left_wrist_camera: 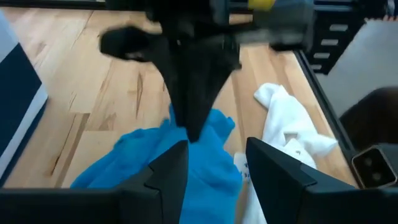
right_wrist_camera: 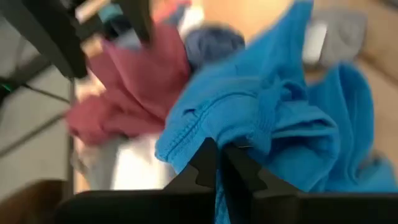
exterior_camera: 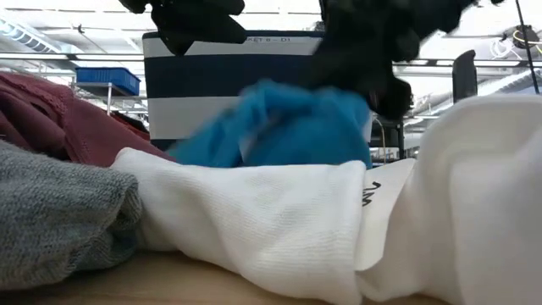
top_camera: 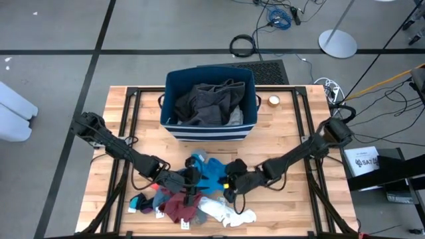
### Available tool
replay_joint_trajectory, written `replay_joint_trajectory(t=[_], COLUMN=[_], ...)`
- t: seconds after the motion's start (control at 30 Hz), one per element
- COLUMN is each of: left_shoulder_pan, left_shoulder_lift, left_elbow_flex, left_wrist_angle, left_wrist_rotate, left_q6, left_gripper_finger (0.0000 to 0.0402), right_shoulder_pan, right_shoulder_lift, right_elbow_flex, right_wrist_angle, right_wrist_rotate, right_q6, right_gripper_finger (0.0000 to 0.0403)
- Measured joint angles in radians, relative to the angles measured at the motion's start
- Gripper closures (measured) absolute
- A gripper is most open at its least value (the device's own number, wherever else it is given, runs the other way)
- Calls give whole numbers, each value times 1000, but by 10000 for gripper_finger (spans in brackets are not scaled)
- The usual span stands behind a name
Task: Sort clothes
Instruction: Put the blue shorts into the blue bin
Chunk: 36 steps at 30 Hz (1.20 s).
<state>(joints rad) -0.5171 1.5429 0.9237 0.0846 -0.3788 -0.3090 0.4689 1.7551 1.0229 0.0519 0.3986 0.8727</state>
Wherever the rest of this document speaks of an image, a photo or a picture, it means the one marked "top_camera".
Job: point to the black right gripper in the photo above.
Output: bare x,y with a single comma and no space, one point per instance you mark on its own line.
247,183

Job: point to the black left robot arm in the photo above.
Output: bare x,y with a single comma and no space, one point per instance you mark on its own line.
113,146

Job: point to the small red cloth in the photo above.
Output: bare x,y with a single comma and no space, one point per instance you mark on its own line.
155,187

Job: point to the navy white striped fabric basket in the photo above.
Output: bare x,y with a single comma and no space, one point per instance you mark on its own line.
209,132

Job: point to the dark grey garment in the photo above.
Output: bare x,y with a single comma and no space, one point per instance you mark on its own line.
212,106

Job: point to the black garment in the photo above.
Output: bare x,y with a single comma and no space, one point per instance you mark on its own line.
237,94
186,109

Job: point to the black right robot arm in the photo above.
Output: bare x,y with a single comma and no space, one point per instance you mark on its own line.
299,154

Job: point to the black chair base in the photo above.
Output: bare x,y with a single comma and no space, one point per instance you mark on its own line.
415,23

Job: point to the maroon garment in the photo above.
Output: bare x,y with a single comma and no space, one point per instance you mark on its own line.
179,207

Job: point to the white sock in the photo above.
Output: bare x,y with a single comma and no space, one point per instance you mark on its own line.
212,207
242,217

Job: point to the black power strip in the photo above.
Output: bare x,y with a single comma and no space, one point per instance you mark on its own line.
295,16

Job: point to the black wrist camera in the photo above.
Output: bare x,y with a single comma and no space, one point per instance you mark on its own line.
192,174
236,166

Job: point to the black aluminium table frame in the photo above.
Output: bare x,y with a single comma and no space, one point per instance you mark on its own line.
131,91

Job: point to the black perforated floor mat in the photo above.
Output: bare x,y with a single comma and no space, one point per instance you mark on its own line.
269,73

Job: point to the black side table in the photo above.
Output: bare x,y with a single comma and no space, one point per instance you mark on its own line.
391,169

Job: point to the white garment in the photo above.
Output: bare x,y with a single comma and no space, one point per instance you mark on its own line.
236,117

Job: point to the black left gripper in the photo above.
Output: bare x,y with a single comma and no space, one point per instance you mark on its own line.
171,181

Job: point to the white plastic block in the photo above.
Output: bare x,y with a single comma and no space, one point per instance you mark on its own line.
15,101
11,127

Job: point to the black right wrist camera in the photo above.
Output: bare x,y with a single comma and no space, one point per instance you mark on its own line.
236,166

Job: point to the bright blue garment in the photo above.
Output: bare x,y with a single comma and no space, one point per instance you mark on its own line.
212,172

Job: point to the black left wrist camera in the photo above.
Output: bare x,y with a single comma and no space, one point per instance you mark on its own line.
192,174

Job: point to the black teal purple sock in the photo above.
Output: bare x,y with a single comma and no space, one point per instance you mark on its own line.
137,200

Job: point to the grey sock with blue toe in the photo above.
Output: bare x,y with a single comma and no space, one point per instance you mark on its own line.
201,219

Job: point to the beige tape roll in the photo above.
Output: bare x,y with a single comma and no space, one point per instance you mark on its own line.
274,100

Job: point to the grey round-base stand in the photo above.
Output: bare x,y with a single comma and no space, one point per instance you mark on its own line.
337,44

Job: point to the white labelled cardboard box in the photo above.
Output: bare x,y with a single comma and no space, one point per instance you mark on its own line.
360,161

